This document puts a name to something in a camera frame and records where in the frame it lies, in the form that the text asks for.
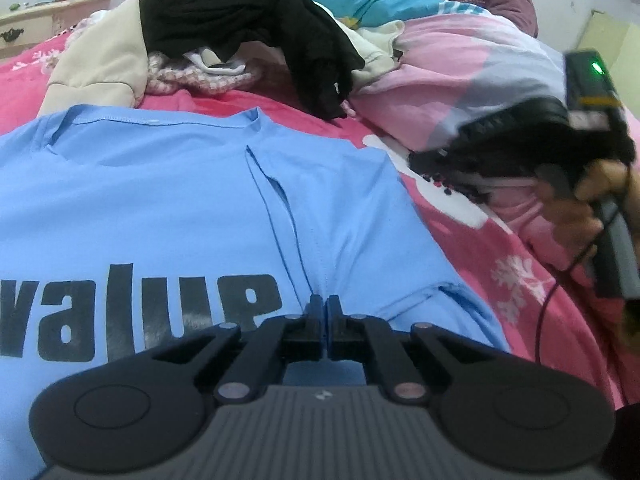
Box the cream nightstand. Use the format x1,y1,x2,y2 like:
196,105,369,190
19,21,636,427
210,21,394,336
0,0,116,63

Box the light blue printed t-shirt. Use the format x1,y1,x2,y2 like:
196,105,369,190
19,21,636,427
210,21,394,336
0,105,511,480

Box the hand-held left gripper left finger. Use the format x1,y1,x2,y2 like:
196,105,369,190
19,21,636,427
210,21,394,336
150,294,326,406

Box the white cloth with grey trim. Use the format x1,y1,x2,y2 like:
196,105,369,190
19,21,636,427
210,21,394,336
182,47,248,77

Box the beige jacket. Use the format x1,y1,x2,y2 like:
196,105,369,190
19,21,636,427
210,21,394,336
37,0,151,118

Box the black cable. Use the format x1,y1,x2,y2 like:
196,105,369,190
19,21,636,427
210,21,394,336
536,170,632,368

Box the pale yellow door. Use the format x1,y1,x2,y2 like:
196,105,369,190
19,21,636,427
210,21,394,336
580,7,631,58

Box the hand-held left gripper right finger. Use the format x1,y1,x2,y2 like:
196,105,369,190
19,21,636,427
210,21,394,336
326,294,493,406

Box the person's right hand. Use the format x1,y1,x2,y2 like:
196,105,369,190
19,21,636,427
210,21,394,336
537,160,632,273

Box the blue printed pillow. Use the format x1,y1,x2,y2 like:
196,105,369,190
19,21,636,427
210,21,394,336
295,0,488,31

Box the pink printed bedsheet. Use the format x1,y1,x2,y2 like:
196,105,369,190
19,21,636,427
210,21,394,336
0,30,640,411

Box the black garment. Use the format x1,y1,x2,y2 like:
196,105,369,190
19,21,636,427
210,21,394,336
139,0,367,120

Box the white patterned garment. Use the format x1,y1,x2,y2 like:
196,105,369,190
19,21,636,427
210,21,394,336
145,52,266,98

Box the pink and grey garment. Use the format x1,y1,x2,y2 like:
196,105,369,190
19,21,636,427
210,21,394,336
345,10,640,281

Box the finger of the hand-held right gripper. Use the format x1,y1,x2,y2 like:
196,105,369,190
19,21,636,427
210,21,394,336
407,149,536,186

